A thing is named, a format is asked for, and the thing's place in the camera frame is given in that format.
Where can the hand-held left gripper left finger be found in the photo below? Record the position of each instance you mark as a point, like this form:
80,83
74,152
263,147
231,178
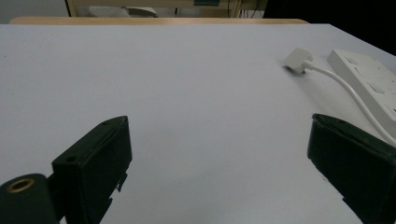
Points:
93,165

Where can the white power plug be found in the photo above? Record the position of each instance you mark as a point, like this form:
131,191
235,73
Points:
298,59

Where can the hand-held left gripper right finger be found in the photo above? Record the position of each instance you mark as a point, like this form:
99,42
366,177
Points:
355,161

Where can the white power strip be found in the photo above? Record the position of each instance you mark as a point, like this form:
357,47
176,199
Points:
367,82

